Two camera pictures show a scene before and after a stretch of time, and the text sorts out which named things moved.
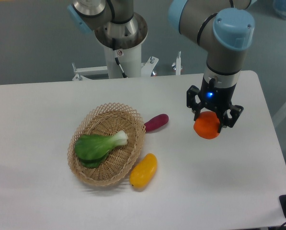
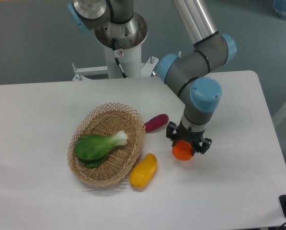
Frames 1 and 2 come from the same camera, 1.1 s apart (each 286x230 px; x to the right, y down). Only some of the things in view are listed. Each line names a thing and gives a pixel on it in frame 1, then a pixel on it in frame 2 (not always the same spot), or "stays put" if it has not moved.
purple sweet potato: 156,122 stays put
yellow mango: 143,174 stays put
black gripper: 219,98 → 194,137
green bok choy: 91,150 stays put
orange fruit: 207,126 → 182,150
